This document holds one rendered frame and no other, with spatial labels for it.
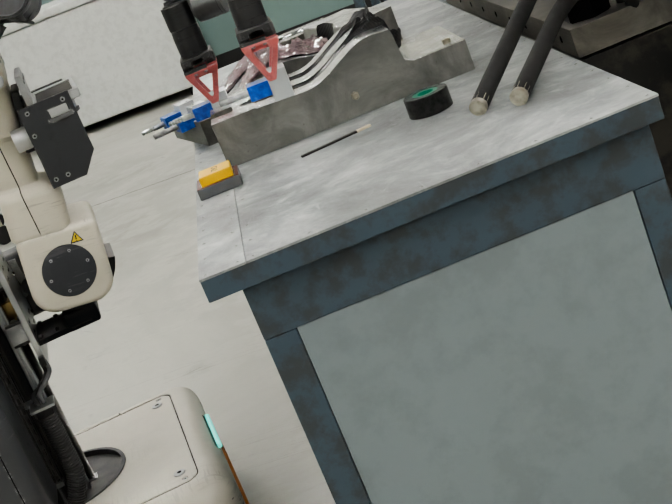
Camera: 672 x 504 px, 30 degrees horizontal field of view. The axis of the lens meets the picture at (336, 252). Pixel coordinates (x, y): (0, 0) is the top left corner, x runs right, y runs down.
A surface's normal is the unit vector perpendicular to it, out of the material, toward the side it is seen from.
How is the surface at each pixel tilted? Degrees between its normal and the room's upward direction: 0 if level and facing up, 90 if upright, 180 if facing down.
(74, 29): 90
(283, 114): 90
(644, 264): 90
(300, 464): 0
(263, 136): 90
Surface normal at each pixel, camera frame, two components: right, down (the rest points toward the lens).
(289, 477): -0.36, -0.89
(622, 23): 0.11, 0.27
